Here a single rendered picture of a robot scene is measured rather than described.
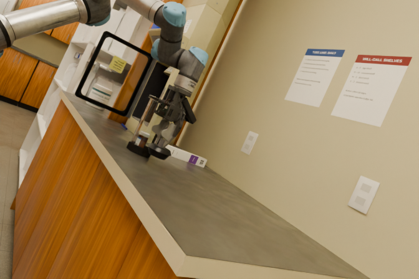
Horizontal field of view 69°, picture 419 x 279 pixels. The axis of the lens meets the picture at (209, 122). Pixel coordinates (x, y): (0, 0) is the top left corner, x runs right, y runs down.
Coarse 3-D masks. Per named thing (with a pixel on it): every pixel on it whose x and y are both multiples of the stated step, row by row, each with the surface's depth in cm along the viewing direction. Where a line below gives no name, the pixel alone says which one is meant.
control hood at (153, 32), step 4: (160, 28) 160; (148, 32) 175; (152, 32) 170; (156, 32) 165; (184, 36) 153; (152, 40) 175; (184, 40) 153; (152, 44) 177; (184, 44) 154; (184, 48) 154
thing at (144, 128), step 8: (152, 96) 116; (152, 104) 116; (144, 112) 118; (152, 112) 116; (144, 120) 116; (152, 120) 115; (160, 120) 117; (136, 128) 119; (144, 128) 115; (136, 136) 116; (144, 136) 115; (152, 136) 116; (136, 144) 115; (144, 144) 116
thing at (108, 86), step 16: (112, 48) 170; (128, 48) 173; (112, 64) 171; (128, 64) 174; (144, 64) 178; (96, 80) 169; (112, 80) 173; (128, 80) 176; (96, 96) 171; (112, 96) 174; (128, 96) 177
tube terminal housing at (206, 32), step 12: (192, 12) 164; (204, 12) 156; (216, 12) 159; (192, 24) 158; (204, 24) 157; (216, 24) 161; (192, 36) 155; (204, 36) 159; (216, 36) 168; (204, 48) 160; (216, 48) 178; (204, 72) 176; (168, 84) 154; (192, 96) 174; (132, 120) 174; (132, 132) 168; (168, 144) 172
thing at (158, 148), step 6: (162, 138) 108; (150, 144) 107; (156, 144) 109; (162, 144) 108; (150, 150) 106; (156, 150) 105; (162, 150) 105; (168, 150) 109; (156, 156) 106; (162, 156) 106
